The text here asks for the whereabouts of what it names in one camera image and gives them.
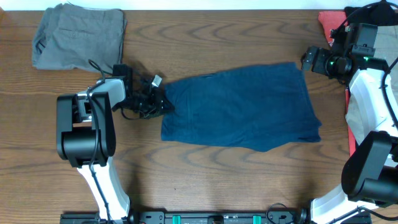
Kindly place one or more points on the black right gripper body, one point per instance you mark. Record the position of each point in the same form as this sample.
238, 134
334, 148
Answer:
310, 60

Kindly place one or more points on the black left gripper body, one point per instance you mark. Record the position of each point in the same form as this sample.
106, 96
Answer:
157, 101

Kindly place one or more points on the dark blue shorts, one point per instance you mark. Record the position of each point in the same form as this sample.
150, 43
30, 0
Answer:
259, 107

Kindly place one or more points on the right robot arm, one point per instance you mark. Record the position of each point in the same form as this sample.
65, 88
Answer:
369, 177

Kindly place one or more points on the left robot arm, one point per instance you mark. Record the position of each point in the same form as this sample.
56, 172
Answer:
86, 136

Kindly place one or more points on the red printed t-shirt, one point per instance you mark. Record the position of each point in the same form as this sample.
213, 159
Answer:
332, 20

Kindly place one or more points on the beige khaki shorts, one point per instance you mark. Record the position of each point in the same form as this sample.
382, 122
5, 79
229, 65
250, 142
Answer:
386, 48

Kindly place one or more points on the black garment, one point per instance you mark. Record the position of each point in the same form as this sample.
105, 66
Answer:
378, 14

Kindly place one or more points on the folded grey shorts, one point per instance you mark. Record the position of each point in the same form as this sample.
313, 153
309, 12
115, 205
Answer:
68, 36

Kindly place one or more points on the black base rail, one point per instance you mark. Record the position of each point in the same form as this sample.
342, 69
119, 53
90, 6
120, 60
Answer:
206, 218

